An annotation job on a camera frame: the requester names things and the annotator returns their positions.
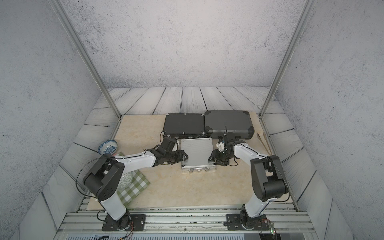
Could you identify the green checkered cloth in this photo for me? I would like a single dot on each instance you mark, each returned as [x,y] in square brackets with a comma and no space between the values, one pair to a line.
[139,184]

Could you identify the small silver poker case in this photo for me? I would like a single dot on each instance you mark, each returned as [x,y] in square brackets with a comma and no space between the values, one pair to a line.
[198,151]

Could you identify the blue white ceramic bowl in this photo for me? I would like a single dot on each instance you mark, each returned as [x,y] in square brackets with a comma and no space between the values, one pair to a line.
[108,147]

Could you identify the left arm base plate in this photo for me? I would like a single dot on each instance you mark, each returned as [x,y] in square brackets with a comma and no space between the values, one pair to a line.
[127,222]

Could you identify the medium black poker case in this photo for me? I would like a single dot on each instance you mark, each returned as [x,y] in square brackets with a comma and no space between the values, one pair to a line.
[184,126]

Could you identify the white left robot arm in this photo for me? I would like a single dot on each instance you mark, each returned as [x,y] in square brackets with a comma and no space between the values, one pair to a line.
[103,178]

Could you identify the glass dish on cloth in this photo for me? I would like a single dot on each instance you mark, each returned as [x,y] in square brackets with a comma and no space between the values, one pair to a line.
[125,181]

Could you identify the large dark grey poker case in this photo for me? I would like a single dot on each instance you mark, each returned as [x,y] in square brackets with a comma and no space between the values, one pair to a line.
[217,123]

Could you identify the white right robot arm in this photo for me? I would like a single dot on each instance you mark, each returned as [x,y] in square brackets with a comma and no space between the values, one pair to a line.
[268,179]

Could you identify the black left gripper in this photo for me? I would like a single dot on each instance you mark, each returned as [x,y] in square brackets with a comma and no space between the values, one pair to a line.
[181,157]

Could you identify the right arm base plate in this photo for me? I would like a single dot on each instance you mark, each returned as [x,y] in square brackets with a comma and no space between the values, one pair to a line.
[239,222]

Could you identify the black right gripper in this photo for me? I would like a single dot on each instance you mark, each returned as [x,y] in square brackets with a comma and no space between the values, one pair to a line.
[214,156]

